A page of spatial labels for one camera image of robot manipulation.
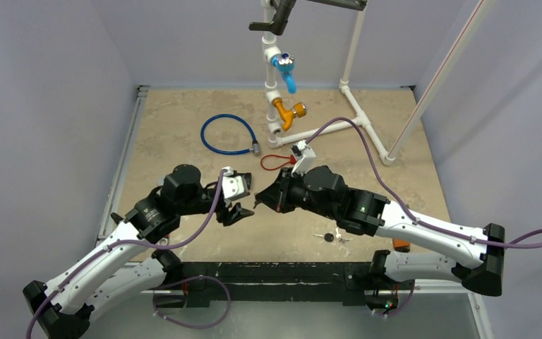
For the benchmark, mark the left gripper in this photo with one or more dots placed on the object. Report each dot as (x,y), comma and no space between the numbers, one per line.
(236,212)

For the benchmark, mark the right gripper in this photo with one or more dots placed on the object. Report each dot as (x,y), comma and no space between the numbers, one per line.
(279,195)

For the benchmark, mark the blue cable lock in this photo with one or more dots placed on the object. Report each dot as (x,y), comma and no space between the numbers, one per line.
(227,137)

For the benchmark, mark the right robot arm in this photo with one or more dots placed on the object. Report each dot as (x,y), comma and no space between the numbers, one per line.
(469,255)

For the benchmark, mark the key bunch with black fob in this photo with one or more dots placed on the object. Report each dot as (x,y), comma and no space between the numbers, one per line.
(335,236)

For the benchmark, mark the orange faucet valve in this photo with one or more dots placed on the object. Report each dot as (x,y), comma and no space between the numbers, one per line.
(288,116)

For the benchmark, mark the blue faucet valve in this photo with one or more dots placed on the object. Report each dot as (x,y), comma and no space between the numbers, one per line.
(285,63)

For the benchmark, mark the orange tool at right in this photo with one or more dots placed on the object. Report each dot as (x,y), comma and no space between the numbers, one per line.
(401,245)

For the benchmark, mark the white diagonal pole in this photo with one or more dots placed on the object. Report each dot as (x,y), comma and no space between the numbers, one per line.
(464,36)

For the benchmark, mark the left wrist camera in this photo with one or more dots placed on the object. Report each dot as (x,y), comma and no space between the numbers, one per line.
(234,185)

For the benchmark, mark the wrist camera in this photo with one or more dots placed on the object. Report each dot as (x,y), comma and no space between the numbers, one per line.
(234,185)
(304,156)

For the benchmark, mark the red cable seal lock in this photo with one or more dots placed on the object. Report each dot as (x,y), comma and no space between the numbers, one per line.
(274,162)

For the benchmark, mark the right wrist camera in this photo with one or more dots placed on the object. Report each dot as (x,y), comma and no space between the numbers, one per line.
(304,156)

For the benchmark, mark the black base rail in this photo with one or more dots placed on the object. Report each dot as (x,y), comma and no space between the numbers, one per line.
(351,284)

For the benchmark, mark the white PVC pipe frame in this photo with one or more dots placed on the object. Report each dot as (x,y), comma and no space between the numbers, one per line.
(275,18)

